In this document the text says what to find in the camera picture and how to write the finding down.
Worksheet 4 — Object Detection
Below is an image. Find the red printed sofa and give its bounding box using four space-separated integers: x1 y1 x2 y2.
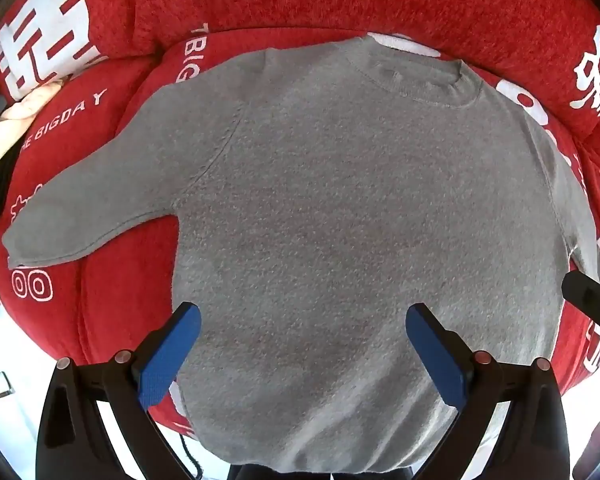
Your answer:
0 0 600 443

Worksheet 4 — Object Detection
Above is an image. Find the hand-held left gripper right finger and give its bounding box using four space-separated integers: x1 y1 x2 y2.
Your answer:
405 302 571 480

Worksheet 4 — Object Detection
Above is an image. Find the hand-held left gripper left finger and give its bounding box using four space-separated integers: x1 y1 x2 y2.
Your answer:
35 301 202 480

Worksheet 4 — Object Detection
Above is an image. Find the black cable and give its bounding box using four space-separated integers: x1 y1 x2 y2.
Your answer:
179 430 203 480

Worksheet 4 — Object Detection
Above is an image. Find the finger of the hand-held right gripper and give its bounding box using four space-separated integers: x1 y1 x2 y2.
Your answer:
561 270 600 342

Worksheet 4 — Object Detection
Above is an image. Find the grey knit sweater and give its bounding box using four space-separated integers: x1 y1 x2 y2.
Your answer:
2 34 600 475

